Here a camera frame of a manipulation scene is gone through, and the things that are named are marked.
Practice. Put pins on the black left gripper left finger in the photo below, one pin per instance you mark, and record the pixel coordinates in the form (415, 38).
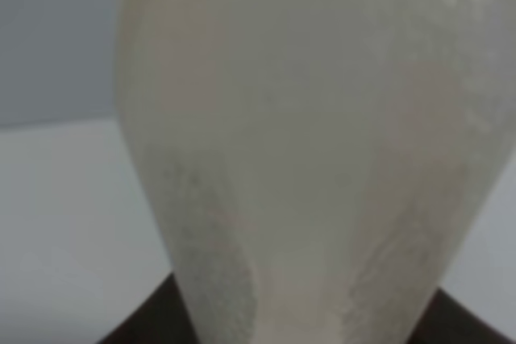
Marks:
(161, 319)

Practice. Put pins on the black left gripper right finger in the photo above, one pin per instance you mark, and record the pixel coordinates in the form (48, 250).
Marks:
(445, 321)

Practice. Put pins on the clear plastic drink bottle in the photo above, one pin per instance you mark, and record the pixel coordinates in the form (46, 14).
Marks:
(313, 165)

